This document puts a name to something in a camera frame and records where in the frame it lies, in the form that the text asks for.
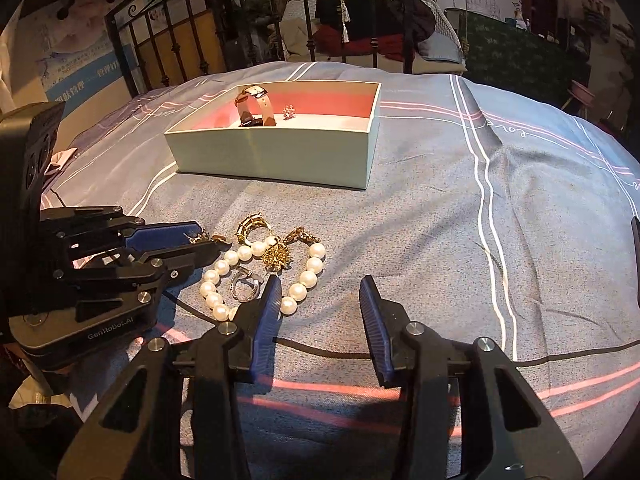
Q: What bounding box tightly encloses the white hanging swing chair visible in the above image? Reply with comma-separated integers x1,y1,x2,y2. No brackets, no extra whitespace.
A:
279,0,466,75

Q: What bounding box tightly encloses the gold chain jewelry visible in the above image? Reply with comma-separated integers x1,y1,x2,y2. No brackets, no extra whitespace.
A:
213,212,326,276

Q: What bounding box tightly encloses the green patterned counter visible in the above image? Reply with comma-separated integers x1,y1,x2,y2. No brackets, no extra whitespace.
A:
445,8,591,107

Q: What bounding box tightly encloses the black smartphone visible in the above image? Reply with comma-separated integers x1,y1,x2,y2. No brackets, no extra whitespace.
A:
630,216,640,307

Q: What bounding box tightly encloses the pale green open box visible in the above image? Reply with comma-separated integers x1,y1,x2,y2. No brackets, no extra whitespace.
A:
165,80,382,190

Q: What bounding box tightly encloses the black iron bed frame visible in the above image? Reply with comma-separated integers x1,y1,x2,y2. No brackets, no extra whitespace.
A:
105,0,413,96

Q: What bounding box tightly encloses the pink stool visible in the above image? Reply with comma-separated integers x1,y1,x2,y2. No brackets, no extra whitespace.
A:
561,80,594,119

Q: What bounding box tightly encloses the beige leather strap watch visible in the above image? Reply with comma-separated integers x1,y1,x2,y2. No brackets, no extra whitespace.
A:
234,84,277,127

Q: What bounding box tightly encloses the blue face poster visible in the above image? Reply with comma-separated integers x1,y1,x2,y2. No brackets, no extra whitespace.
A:
11,0,129,115

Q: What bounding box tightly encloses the white pearl bracelet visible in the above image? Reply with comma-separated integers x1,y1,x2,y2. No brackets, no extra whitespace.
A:
198,235,328,323

